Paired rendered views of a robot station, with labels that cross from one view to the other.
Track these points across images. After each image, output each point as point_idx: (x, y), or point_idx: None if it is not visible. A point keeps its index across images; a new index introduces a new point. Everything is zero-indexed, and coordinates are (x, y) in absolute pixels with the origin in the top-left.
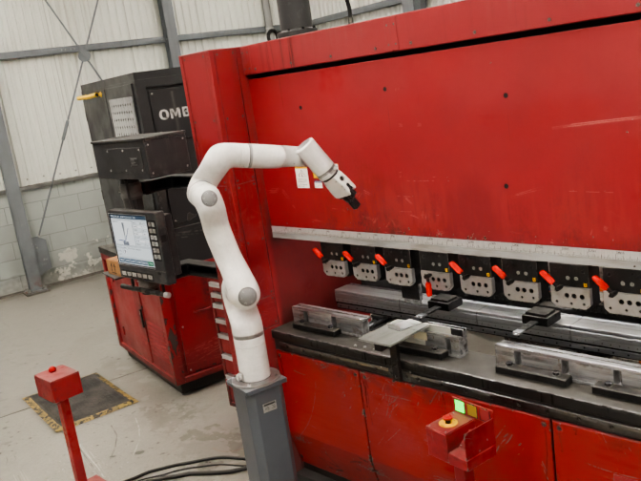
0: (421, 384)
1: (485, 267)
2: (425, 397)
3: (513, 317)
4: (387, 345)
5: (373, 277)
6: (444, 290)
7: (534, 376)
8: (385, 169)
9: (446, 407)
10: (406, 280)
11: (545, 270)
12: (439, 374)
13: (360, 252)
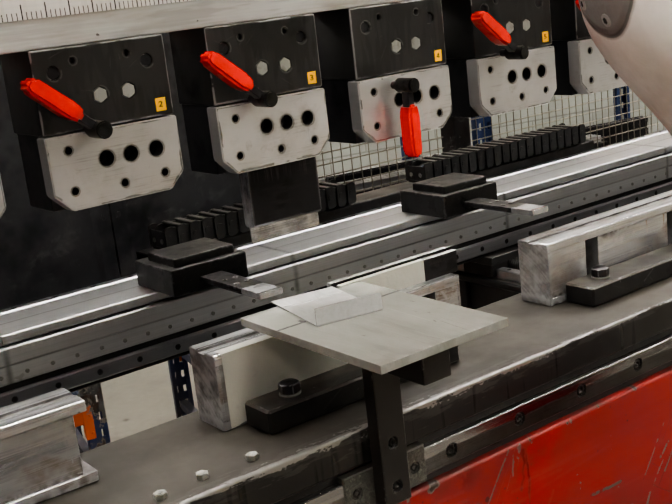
0: (449, 465)
1: (538, 17)
2: (474, 497)
3: (388, 226)
4: (500, 325)
5: (161, 171)
6: (433, 128)
7: (668, 266)
8: None
9: (533, 484)
10: (308, 134)
11: None
12: (516, 385)
13: (87, 77)
